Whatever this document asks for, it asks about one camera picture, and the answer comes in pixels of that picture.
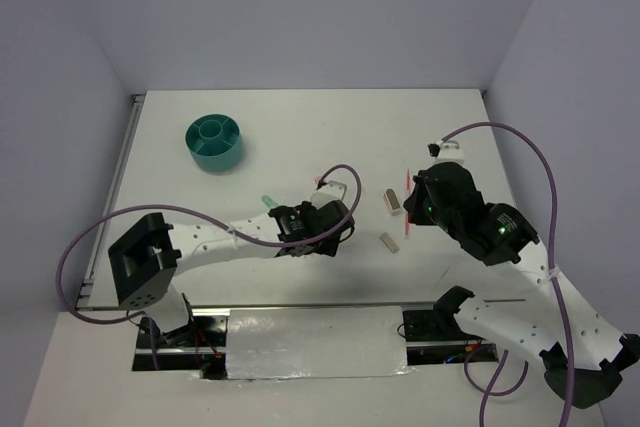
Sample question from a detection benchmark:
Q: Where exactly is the pink pen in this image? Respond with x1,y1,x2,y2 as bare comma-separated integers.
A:
403,169,412,240

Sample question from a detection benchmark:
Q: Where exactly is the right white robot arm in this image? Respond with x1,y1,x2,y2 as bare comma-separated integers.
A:
404,162,639,409

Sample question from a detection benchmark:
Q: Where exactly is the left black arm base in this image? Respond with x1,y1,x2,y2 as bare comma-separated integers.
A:
132,314,228,380

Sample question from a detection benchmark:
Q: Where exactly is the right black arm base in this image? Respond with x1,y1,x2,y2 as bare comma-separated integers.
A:
397,309,498,366

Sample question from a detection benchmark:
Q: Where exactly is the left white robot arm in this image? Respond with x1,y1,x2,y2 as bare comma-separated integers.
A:
108,200,355,346

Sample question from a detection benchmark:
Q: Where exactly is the green highlighter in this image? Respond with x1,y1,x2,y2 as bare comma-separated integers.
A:
261,195,279,210

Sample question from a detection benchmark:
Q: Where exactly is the brown-top white eraser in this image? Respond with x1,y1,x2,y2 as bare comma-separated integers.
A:
383,188,402,216

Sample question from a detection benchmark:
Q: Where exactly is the beige eraser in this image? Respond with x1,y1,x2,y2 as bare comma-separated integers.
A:
380,233,400,253

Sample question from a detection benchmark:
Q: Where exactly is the silver foil sheet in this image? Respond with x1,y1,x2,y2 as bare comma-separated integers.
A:
226,306,410,380

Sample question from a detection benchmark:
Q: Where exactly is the teal round divided organizer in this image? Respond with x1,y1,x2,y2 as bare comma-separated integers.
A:
185,114,244,173

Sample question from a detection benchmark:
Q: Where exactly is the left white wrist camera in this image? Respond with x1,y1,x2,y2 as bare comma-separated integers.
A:
310,180,347,208

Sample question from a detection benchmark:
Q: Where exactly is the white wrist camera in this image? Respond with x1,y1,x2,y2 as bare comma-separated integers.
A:
310,180,347,208
427,140,465,165

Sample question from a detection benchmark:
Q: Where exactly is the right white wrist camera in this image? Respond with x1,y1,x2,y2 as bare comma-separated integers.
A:
427,140,465,165

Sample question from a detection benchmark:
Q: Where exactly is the aluminium rail left edge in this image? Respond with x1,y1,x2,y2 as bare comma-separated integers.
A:
75,94,146,310

